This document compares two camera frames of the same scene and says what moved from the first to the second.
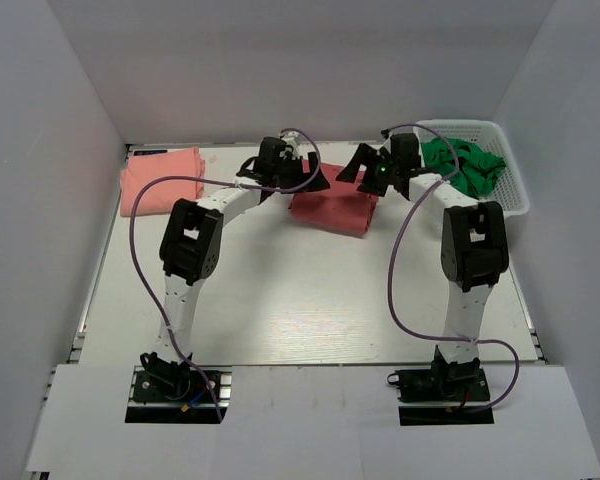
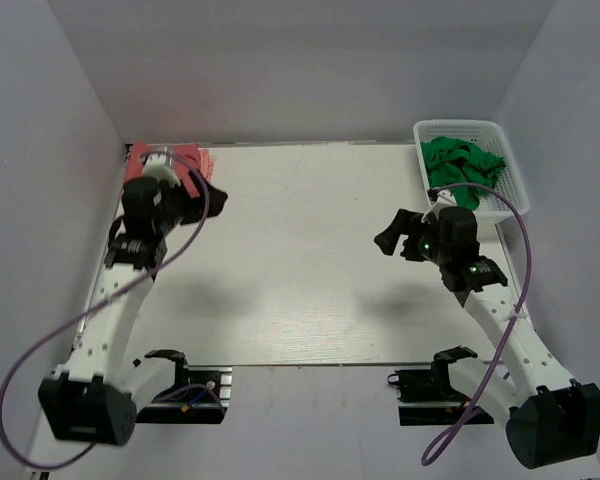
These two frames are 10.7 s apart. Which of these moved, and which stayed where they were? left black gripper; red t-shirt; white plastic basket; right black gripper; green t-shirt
Moved: right black gripper; left black gripper; red t-shirt
Stayed: white plastic basket; green t-shirt
